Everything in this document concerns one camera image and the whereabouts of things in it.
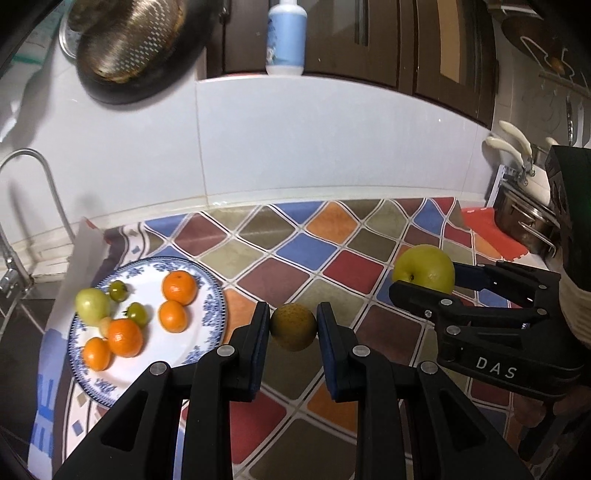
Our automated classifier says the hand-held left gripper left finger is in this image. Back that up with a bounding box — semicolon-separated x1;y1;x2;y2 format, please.
55;302;271;480

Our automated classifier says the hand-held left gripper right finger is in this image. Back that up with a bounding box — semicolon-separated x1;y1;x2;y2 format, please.
316;302;523;480

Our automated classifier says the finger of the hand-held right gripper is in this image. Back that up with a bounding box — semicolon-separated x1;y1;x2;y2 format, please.
450;260;563;309
389;280;551;339

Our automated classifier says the green apple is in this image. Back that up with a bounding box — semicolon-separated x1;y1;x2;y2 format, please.
75;288;113;324
392;244;456;296

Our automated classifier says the brown green round fruit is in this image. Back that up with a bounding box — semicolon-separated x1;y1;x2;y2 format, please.
270;303;318;352

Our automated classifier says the mandarin orange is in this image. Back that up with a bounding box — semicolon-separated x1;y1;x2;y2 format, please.
82;337;113;372
158;300;189;333
161;271;198;306

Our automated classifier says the blue patterned white plate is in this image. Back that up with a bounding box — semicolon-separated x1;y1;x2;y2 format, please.
68;256;227;409

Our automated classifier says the half-ripe green tomato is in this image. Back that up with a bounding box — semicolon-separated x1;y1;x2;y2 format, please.
126;302;151;325

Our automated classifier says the large orange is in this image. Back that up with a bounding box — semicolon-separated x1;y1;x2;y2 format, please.
107;318;144;358

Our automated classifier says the person's right hand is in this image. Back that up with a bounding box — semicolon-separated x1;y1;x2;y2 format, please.
509;392;583;468

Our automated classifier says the colourful checkered tablecloth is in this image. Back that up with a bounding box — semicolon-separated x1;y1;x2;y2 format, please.
60;198;532;480

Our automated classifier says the dark wooden cabinet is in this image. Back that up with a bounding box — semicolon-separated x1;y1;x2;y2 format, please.
205;0;502;131

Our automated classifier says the chrome gooseneck faucet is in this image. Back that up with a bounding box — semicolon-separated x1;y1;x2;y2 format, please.
0;148;77;296

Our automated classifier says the light blue bottle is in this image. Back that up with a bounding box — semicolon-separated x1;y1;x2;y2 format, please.
265;0;308;77

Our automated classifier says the metal colander in pan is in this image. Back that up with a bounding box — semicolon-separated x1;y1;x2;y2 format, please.
75;0;207;105

